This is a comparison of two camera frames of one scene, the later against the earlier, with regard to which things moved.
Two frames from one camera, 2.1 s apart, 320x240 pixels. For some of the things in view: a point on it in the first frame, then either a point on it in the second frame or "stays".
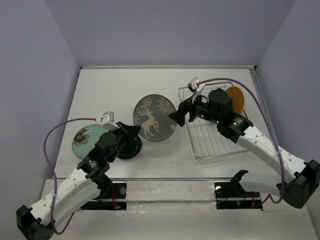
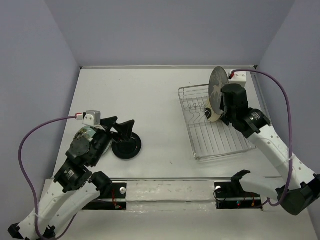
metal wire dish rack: x=207 y=142 stays
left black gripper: x=129 y=131 → x=125 y=128
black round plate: x=131 y=149 stays
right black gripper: x=178 y=116 → x=222 y=105
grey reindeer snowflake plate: x=151 y=112 → x=218 y=78
